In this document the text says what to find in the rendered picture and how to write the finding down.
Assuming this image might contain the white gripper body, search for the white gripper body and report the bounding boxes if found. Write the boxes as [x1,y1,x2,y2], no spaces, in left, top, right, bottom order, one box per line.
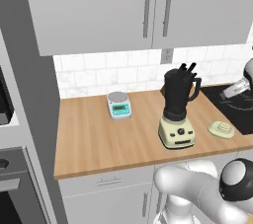
[219,78,251,101]

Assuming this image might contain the cream blender lid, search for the cream blender lid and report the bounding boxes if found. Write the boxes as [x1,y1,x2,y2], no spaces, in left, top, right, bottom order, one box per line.
[208,120,236,140]

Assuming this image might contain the cream blender with black jug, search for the cream blender with black jug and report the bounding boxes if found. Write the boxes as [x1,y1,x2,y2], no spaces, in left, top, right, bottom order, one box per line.
[157,67,203,150]

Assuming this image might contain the black hob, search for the black hob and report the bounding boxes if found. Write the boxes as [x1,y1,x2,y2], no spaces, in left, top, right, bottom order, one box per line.
[200,84,253,136]

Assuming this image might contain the grey drawer front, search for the grey drawer front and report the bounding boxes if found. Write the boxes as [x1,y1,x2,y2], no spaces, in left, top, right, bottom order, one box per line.
[179,149,253,172]
[57,164,156,199]

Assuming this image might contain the white kitchen scale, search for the white kitchen scale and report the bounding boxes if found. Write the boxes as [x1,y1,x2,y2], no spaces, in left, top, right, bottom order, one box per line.
[106,91,133,121]

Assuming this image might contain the grey base cupboard door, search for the grey base cupboard door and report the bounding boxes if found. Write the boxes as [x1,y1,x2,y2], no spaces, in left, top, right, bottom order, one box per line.
[61,182,155,224]
[148,185,172,224]

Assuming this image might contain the grey built-in oven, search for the grey built-in oven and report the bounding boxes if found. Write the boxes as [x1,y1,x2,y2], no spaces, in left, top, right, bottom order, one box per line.
[0,146,47,224]

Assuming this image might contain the black knife handles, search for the black knife handles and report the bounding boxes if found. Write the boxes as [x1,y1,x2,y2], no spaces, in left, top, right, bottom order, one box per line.
[178,62,199,75]

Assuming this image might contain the grey wall socket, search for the grey wall socket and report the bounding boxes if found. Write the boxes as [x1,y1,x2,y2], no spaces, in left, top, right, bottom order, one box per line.
[160,47,173,65]

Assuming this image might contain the grey wall cupboard door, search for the grey wall cupboard door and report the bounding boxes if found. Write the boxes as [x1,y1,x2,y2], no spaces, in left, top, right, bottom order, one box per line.
[151,0,253,50]
[22,0,159,57]

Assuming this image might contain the grey cupboard door handle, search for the grey cupboard door handle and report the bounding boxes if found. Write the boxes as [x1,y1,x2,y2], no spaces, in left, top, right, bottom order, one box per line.
[142,0,152,39]
[162,0,175,37]

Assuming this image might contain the grey base cupboard handle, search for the grey base cupboard handle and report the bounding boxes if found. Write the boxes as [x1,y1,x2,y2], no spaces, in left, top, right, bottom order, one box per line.
[156,191,164,215]
[141,191,149,219]

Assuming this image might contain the grey drawer handle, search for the grey drawer handle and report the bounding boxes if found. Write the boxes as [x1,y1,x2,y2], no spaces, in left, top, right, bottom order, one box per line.
[95,176,124,187]

